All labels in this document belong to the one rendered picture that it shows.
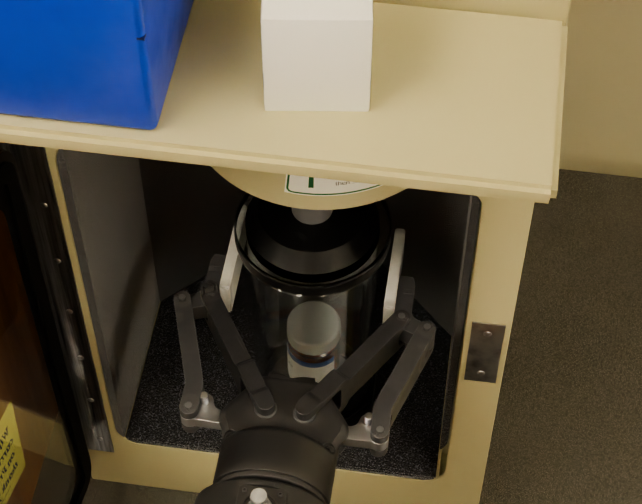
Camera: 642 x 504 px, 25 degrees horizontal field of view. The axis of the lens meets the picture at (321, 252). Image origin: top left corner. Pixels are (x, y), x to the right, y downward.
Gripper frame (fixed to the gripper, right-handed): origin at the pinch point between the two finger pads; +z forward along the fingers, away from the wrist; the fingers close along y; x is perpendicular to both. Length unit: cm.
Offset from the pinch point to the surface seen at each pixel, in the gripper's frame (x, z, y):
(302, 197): -12.4, -5.3, 0.1
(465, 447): 13.0, -6.6, -12.2
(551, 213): 25.9, 27.7, -18.5
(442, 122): -30.8, -14.9, -8.3
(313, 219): -6.1, -1.9, 0.0
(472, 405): 7.0, -6.6, -12.2
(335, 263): -4.6, -4.2, -1.9
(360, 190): -12.7, -4.4, -3.4
